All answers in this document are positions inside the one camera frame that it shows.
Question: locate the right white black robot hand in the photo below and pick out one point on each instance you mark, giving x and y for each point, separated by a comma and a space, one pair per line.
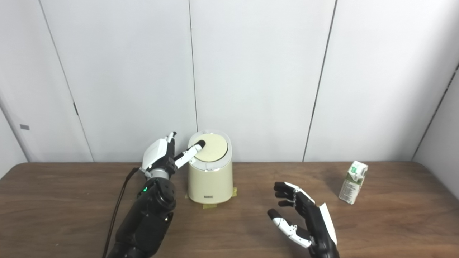
317, 229

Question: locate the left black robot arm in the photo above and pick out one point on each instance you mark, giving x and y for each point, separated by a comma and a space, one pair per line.
147, 218

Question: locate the green white milk carton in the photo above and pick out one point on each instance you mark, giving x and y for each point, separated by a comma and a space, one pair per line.
352, 186

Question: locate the cream-colored trash bin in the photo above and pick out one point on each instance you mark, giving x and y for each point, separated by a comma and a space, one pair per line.
210, 184

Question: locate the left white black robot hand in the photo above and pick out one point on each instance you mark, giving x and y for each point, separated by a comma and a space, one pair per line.
156, 152

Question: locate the black wall panel hinge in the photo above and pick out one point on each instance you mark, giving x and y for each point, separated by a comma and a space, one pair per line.
75, 109

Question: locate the cream round bin lid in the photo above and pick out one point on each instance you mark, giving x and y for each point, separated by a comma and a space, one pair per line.
215, 148

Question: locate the grey wall label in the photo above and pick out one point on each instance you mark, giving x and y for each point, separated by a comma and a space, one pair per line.
24, 127

